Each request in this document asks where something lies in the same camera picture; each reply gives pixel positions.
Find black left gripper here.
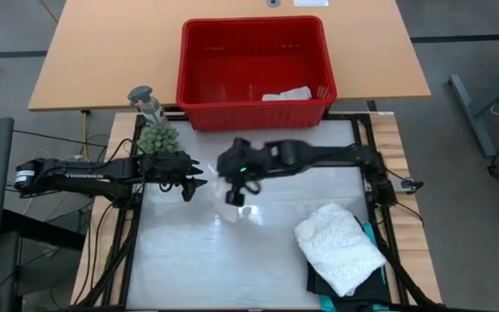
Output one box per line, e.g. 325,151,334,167
143,150,209,203

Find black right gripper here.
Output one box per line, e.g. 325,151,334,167
217,137,272,207

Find white lace garment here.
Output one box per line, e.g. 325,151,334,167
294,202,388,298

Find plain white thin garment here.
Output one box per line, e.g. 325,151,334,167
261,85,313,102

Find teal drawstring shorts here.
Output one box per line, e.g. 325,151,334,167
318,221,390,312

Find dark grey garment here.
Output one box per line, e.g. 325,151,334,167
305,216,390,305

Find red plastic bin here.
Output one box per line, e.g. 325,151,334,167
175,16,338,133

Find green potted plant patterned pot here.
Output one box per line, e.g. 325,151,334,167
138,123,180,156

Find clear spray bottle black head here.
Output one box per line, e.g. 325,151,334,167
126,85,168,127

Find wooden workbench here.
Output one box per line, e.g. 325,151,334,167
28,0,431,113

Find black plug block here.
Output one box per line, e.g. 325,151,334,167
399,178,424,194

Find grey metal desk leg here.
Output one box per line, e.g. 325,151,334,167
448,73,499,158

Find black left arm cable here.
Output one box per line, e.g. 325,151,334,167
101,137,146,168

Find yellow cable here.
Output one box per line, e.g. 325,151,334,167
82,110,93,161

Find black aluminium table frame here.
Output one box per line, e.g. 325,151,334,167
74,111,444,312

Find thin white cable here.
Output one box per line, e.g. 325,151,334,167
23,149,87,218

